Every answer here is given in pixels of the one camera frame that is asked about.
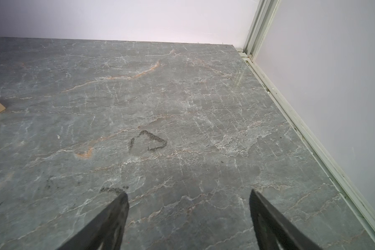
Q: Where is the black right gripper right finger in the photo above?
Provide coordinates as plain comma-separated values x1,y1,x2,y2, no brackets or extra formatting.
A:
249,190,321,250

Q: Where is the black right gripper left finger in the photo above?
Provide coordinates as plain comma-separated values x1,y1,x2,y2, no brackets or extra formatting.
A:
59,192,130,250

